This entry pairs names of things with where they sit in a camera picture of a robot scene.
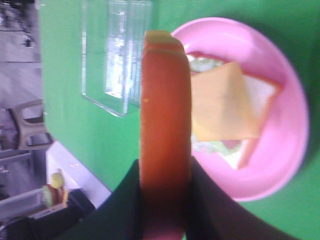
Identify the beige chair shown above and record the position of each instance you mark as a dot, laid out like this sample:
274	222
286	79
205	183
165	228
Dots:
26	128

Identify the green lettuce leaf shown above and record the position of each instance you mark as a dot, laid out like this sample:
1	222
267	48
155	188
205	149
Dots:
199	64

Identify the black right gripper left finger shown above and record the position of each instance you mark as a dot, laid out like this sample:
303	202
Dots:
119	217

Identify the pink plate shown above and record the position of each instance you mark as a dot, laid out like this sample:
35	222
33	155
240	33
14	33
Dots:
280	149

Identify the yellow cheese slice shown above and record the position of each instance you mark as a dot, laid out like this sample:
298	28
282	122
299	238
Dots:
221	107

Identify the green tablecloth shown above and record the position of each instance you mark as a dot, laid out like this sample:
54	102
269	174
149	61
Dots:
107	144

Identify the grey base equipment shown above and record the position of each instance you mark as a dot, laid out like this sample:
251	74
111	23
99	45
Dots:
25	216

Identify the bread slice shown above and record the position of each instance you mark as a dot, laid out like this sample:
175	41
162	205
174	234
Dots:
165	136
262	93

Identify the toy food stand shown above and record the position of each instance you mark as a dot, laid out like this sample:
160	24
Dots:
55	193

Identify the clear left plastic tray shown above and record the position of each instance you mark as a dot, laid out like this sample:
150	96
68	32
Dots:
112	45

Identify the bacon strip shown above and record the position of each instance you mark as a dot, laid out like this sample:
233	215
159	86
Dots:
231	144

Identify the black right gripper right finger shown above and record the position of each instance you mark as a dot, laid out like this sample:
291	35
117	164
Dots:
213	215

